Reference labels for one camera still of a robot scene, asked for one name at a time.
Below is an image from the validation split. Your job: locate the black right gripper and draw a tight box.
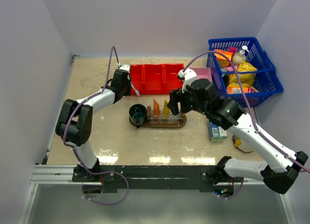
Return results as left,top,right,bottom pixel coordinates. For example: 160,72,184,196
167,85,209,115

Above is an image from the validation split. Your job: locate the yellow toothpaste tube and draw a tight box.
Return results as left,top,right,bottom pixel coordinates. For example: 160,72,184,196
163,100,170,118

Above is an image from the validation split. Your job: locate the orange toothpaste tube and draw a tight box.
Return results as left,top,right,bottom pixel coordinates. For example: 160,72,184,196
153,99,160,117

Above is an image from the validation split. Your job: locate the dark green mug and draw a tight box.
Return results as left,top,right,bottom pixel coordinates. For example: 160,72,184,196
129,104,147,128

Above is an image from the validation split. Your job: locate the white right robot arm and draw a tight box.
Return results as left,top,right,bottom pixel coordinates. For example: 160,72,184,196
167,79,309,194

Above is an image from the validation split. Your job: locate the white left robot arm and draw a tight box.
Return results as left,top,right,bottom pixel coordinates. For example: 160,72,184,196
55,65,131,181

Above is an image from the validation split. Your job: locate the oval wooden tray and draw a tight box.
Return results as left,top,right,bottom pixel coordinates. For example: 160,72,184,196
129,120,186,128

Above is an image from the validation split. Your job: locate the red bin right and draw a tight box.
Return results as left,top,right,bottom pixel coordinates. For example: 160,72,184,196
164,64,184,95

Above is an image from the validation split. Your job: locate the red bin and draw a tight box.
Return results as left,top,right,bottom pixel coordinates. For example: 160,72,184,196
164,64,184,95
141,64,166,95
130,64,146,96

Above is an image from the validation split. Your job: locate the red bin left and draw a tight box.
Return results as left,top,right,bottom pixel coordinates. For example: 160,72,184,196
130,64,146,96

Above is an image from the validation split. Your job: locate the red bin middle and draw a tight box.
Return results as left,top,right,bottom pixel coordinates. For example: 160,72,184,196
141,64,166,95

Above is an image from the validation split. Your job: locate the pink drawer box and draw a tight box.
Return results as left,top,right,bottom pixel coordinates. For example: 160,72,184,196
186,67,213,83

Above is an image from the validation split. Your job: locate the orange box lower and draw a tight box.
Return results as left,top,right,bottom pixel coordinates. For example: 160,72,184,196
227,86,251,94

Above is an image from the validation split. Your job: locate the green blue carton box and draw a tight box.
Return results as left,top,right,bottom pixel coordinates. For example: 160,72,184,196
207,122,227,142

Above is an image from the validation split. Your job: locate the orange snack box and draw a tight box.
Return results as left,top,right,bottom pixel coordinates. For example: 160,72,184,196
214,49,233,68

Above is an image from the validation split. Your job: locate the beige pump soap bottle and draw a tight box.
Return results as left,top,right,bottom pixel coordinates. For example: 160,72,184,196
232,46,249,66

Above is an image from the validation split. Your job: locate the yellow chips bag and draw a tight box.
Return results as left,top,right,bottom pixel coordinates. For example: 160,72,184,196
228,60,258,87

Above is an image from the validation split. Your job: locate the pink small package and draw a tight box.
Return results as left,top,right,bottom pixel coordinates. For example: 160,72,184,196
228,47,237,54

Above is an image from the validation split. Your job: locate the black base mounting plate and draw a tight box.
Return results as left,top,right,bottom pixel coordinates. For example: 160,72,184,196
72,165,241,197

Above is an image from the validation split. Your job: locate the blue plastic basket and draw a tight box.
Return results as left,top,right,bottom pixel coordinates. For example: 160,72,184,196
206,37,283,108

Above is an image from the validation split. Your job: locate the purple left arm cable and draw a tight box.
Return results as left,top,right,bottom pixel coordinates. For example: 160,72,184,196
62,46,121,181

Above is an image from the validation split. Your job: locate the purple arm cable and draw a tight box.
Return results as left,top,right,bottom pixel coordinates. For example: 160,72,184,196
183,51,310,174
62,46,121,181

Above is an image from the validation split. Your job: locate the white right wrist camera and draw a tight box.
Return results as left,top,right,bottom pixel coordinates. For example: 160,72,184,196
177,68,197,93

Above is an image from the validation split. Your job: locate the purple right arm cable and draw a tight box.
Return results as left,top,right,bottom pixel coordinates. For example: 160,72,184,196
183,51,310,174

